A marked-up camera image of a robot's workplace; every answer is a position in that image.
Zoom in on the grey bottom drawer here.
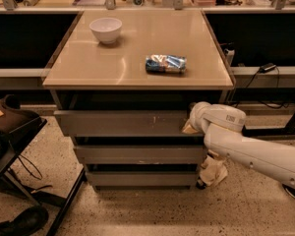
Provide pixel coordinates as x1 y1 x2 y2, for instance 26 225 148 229
86 172 198 187

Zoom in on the grey top drawer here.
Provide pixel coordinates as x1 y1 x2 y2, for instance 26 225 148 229
53 110 205 138

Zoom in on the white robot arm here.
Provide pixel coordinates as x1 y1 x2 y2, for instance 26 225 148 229
186 101 295 190

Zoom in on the crumpled beige cloth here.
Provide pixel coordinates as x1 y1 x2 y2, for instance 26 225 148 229
198 150 228 187

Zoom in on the blue foil snack bag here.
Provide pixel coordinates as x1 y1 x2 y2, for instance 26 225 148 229
146 54 186 74

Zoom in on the white ceramic bowl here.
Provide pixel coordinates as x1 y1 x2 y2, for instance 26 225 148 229
89 18 122 44

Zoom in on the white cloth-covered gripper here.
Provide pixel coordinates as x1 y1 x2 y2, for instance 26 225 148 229
182 101 210 135

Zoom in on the black rolling cart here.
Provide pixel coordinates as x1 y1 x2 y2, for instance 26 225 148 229
0 94 86 236

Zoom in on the black leather shoe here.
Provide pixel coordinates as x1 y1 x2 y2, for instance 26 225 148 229
0 206 49 236

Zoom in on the grey middle drawer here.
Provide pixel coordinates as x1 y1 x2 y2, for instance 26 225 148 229
74 146 207 164

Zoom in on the grey drawer cabinet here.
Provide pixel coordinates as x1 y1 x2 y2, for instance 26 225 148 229
41 9 237 191

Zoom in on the grey drawer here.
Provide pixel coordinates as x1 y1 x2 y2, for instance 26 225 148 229
53 110 205 138
86 172 198 187
74 146 207 164

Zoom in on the black power adapter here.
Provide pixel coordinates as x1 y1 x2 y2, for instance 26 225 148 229
258 63 276 74

